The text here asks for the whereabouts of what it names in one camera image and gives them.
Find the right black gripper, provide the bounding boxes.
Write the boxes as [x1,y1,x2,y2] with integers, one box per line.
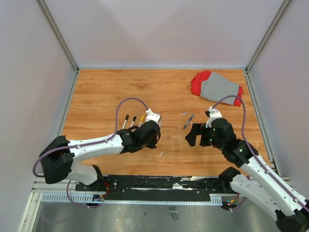
[186,122,225,151]

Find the white marker yellow end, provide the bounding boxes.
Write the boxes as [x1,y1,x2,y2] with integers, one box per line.
[139,116,145,127]

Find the white whiteboard marker pen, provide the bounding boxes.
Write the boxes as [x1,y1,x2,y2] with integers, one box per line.
[130,115,137,127]

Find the white marker black cap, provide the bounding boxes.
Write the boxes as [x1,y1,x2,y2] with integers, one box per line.
[122,115,129,129]

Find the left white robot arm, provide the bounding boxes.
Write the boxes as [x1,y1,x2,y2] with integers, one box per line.
[39,120,161,191]

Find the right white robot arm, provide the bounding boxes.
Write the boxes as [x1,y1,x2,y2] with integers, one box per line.
[185,118,309,232]

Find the red and grey cloth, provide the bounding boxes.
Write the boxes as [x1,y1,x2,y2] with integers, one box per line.
[190,71,243,102]

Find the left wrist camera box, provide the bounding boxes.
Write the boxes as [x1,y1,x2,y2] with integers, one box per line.
[145,109,162,127]

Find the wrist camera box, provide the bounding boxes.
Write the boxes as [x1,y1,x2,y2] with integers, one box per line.
[205,107,222,128]
[145,109,162,127]

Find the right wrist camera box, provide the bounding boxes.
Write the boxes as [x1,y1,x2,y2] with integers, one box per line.
[205,107,222,128]

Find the black mounting base rail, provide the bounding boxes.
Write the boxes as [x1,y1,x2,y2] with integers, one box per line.
[75,175,236,202]

